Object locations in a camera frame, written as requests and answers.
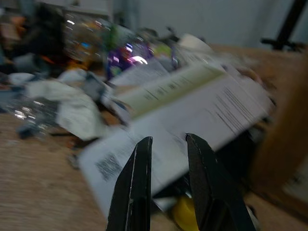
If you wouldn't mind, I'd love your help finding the yellow round object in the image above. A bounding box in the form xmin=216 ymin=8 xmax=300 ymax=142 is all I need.
xmin=172 ymin=195 xmax=200 ymax=231

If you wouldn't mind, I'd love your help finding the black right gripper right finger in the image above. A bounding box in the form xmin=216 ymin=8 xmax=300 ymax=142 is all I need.
xmin=185 ymin=133 xmax=257 ymax=231

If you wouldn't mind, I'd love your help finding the black bag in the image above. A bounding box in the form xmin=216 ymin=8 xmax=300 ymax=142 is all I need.
xmin=12 ymin=3 xmax=70 ymax=63

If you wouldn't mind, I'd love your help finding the purple shiny wrapper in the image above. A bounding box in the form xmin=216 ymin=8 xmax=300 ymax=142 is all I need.
xmin=107 ymin=43 xmax=150 ymax=80

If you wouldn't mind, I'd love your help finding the crumpled clear plastic wrap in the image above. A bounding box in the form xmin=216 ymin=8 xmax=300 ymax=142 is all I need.
xmin=4 ymin=97 xmax=60 ymax=135

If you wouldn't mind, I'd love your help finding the brown cardboard box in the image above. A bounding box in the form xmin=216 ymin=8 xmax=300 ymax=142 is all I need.
xmin=250 ymin=51 xmax=308 ymax=200

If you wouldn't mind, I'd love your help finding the crumpled white paper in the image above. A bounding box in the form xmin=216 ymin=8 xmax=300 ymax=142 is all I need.
xmin=26 ymin=80 xmax=109 ymax=141

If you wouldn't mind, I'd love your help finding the white printed paper sheet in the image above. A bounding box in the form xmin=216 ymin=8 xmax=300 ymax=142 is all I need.
xmin=78 ymin=69 xmax=274 ymax=212

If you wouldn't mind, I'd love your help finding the green and white booklet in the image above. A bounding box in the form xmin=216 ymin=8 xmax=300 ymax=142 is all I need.
xmin=115 ymin=63 xmax=227 ymax=118

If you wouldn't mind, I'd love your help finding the clear plastic bottle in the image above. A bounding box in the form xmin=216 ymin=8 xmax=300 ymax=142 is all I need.
xmin=63 ymin=14 xmax=114 ymax=63

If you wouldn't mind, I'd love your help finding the black tripod stand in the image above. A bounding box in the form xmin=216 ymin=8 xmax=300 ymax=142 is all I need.
xmin=261 ymin=0 xmax=308 ymax=51

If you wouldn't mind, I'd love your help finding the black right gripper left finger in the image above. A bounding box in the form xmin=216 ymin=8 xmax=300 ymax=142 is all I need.
xmin=106 ymin=136 xmax=153 ymax=231

